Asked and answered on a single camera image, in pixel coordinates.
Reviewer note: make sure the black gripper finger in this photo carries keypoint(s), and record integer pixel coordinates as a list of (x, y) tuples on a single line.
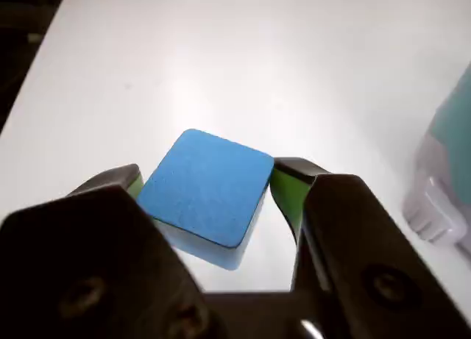
[(368, 243), (73, 262)]

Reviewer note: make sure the blue cube block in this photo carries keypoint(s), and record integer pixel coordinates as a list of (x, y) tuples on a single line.
[(206, 188)]

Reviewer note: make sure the teal whale-shaped bin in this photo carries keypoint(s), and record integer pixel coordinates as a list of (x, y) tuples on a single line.
[(449, 133)]

